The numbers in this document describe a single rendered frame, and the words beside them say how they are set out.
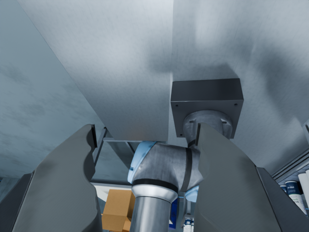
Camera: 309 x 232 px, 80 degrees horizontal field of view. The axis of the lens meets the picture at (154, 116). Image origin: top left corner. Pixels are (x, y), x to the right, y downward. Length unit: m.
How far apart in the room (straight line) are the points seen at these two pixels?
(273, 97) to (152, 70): 0.39
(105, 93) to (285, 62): 0.56
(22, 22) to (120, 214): 1.85
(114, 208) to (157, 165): 1.69
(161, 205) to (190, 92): 0.31
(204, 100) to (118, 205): 1.73
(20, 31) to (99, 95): 1.32
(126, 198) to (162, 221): 1.66
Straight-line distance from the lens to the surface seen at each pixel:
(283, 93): 0.69
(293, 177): 1.19
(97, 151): 2.43
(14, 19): 1.91
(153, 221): 0.44
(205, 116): 0.55
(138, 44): 0.54
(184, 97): 0.55
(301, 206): 1.19
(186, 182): 0.48
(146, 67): 0.58
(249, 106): 0.71
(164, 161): 0.46
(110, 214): 2.13
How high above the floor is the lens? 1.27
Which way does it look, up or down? 36 degrees down
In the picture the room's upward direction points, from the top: 171 degrees counter-clockwise
